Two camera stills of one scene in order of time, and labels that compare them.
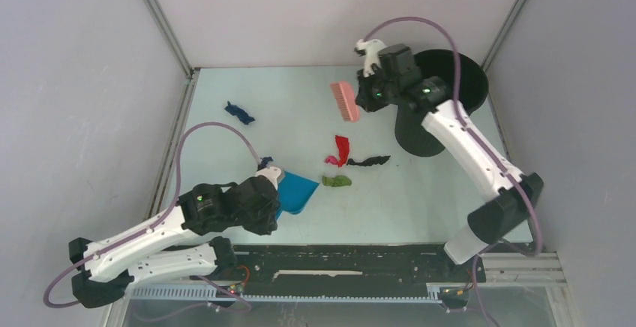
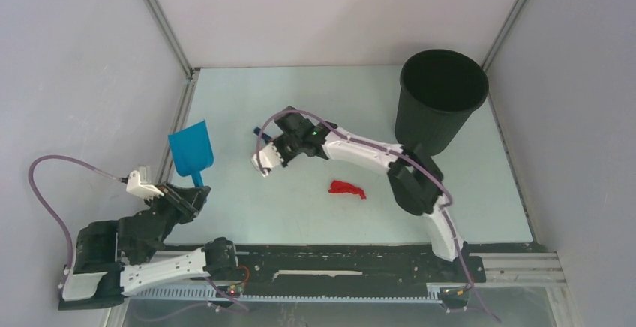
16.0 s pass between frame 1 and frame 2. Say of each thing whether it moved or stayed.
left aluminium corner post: stayed
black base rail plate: stayed
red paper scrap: moved
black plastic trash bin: stayed
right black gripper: moved
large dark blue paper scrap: moved
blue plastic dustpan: moved
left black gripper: moved
